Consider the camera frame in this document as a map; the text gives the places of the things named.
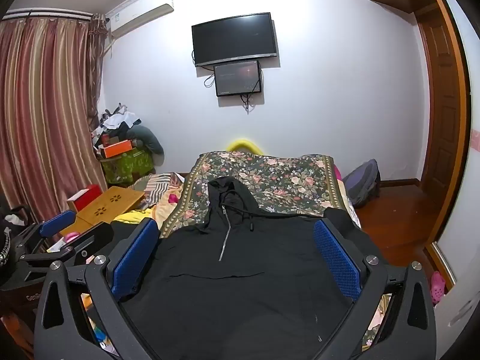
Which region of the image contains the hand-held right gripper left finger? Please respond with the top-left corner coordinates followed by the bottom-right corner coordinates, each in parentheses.
top-left (34, 218), bottom-right (166, 360)

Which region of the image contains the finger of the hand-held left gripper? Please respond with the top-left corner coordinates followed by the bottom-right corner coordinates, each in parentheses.
top-left (15, 210), bottom-right (76, 257)
top-left (49, 222), bottom-right (114, 271)

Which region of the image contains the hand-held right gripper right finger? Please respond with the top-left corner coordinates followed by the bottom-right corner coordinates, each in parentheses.
top-left (313, 217), bottom-right (437, 360)

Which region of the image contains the black zip hoodie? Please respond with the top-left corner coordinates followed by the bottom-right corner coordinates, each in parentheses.
top-left (110, 176), bottom-right (379, 360)

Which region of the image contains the pile of clothes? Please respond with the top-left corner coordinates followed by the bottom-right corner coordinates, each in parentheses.
top-left (90, 102), bottom-right (143, 147)

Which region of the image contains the wooden lap desk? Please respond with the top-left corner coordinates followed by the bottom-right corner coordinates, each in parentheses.
top-left (60, 185), bottom-right (146, 237)

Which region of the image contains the red box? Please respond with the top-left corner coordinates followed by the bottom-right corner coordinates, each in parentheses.
top-left (67, 185), bottom-right (102, 212)

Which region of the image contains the multicoloured bed sheet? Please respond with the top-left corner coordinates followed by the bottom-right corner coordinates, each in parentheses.
top-left (334, 163), bottom-right (362, 229)

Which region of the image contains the striped cloth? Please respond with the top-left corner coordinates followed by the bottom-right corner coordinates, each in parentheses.
top-left (129, 172), bottom-right (185, 211)

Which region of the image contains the green patterned storage box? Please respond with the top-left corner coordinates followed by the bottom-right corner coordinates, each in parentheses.
top-left (99, 148), bottom-right (156, 184)

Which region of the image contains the grey purple backpack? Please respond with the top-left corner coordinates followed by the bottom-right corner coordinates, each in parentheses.
top-left (342, 158), bottom-right (381, 209)

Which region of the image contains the dark floral blanket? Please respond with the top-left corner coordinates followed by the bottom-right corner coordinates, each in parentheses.
top-left (159, 151), bottom-right (392, 351)

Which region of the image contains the orange box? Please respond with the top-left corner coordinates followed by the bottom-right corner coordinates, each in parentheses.
top-left (101, 139), bottom-right (134, 159)

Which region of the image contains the pink slipper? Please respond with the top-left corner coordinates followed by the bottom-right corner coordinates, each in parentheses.
top-left (430, 270), bottom-right (447, 305)

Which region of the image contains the striped red curtain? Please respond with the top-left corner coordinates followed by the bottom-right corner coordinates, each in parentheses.
top-left (0, 17), bottom-right (109, 229)

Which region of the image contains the yellow curved object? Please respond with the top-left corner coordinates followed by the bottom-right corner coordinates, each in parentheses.
top-left (226, 139), bottom-right (263, 154)

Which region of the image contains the wooden door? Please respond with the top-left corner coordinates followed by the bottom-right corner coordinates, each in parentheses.
top-left (415, 4), bottom-right (469, 196)

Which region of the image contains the white air conditioner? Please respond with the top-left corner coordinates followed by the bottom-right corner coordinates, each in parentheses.
top-left (106, 3), bottom-right (175, 38)

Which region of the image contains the small black wall monitor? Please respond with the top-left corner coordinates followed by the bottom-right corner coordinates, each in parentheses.
top-left (214, 60), bottom-right (262, 97)

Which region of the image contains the curtain rail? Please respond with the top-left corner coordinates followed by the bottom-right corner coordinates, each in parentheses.
top-left (2, 9), bottom-right (94, 21)

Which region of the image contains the large black wall television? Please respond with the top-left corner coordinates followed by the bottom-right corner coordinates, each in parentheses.
top-left (191, 12), bottom-right (279, 67)

